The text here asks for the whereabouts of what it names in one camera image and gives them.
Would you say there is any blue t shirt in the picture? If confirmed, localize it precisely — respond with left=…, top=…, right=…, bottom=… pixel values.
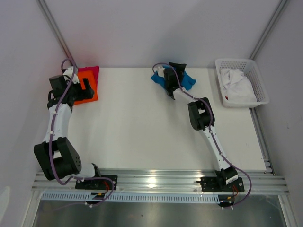
left=151, top=71, right=196, bottom=91

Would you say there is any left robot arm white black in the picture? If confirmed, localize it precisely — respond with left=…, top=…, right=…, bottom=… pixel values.
left=34, top=75, right=103, bottom=189

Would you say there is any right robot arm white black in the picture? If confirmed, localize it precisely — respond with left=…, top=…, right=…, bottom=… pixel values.
left=162, top=63, right=239, bottom=191

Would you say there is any folded orange t shirt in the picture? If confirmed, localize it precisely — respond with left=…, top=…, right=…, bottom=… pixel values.
left=75, top=71, right=99, bottom=105

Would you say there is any folded pink t shirt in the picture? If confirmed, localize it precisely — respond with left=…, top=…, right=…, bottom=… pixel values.
left=78, top=66, right=100, bottom=83

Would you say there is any white t shirt in basket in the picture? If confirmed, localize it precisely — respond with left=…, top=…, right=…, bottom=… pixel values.
left=220, top=68, right=257, bottom=103

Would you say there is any white plastic basket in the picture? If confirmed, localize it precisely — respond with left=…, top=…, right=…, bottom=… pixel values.
left=215, top=58, right=269, bottom=108

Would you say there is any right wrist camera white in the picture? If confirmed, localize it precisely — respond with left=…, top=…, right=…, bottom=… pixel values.
left=156, top=66, right=165, bottom=77

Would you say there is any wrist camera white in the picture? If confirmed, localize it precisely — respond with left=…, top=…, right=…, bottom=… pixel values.
left=156, top=66, right=165, bottom=77
left=62, top=67, right=80, bottom=84

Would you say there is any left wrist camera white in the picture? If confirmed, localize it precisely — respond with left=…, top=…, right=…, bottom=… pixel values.
left=62, top=67, right=80, bottom=84

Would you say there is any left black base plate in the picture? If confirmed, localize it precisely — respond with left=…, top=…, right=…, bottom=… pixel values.
left=75, top=175, right=118, bottom=191

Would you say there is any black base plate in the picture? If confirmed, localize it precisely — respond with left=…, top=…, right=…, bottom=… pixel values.
left=196, top=176, right=245, bottom=192
left=75, top=175, right=118, bottom=191

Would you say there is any left aluminium corner post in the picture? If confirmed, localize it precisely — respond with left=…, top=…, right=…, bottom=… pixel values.
left=35, top=0, right=74, bottom=61

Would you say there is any aluminium corner post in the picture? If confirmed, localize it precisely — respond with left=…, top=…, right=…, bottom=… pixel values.
left=35, top=0, right=74, bottom=61
left=249, top=0, right=291, bottom=61

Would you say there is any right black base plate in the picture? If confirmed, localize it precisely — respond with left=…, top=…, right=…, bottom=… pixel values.
left=196, top=176, right=245, bottom=192

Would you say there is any white slotted cable duct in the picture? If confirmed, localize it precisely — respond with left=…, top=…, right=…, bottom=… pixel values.
left=41, top=191, right=220, bottom=204

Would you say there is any right aluminium corner post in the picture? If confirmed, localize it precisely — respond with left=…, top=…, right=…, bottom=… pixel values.
left=249, top=0, right=291, bottom=61

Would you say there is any aluminium mounting rail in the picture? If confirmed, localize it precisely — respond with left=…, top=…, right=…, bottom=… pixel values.
left=32, top=169, right=290, bottom=195

